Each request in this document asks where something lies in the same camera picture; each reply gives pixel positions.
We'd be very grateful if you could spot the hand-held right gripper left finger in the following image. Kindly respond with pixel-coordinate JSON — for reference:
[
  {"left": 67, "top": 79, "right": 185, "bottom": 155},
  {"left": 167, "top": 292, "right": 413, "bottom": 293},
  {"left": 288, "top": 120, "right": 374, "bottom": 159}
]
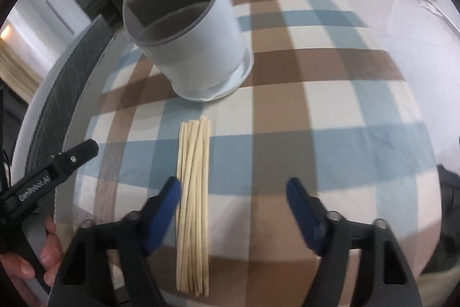
[{"left": 48, "top": 176, "right": 182, "bottom": 307}]

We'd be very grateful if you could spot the bundle of wooden chopsticks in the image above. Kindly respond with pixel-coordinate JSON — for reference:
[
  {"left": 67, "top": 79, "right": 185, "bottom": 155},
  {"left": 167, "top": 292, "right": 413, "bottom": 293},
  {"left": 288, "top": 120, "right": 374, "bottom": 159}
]
[{"left": 175, "top": 116, "right": 212, "bottom": 297}]

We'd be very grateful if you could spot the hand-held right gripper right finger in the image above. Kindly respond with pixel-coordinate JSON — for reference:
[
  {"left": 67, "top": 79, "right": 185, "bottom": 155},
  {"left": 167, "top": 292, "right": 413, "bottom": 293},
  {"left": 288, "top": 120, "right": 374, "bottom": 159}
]
[{"left": 285, "top": 178, "right": 425, "bottom": 307}]

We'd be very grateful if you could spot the white utensil holder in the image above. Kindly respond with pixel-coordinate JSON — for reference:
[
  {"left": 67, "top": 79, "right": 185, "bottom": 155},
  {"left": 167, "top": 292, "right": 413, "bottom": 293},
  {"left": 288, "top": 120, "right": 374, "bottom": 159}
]
[{"left": 122, "top": 0, "right": 255, "bottom": 102}]

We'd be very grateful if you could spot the person's left hand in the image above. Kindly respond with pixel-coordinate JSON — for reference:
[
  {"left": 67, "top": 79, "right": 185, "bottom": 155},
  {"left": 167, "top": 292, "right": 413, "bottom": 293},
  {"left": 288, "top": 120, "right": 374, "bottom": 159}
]
[{"left": 0, "top": 216, "right": 67, "bottom": 298}]

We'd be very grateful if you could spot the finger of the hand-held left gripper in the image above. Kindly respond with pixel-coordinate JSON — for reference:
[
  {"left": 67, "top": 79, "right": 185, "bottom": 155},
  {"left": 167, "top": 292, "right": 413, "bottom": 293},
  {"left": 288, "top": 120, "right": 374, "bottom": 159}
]
[{"left": 50, "top": 139, "right": 99, "bottom": 185}]

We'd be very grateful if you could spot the black bag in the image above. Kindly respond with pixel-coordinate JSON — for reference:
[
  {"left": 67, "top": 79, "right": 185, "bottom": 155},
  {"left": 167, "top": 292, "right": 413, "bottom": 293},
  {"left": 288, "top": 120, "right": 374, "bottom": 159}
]
[{"left": 436, "top": 165, "right": 460, "bottom": 272}]

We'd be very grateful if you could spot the beige ribbed cloth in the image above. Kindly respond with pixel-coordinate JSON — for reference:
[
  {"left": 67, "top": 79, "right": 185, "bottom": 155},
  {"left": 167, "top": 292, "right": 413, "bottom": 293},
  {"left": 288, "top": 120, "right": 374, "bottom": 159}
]
[{"left": 419, "top": 271, "right": 460, "bottom": 307}]

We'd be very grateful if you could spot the checked tablecloth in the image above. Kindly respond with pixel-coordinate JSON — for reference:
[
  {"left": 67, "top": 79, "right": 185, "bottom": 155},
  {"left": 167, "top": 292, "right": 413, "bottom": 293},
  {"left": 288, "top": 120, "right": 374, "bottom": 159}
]
[{"left": 55, "top": 0, "right": 442, "bottom": 307}]

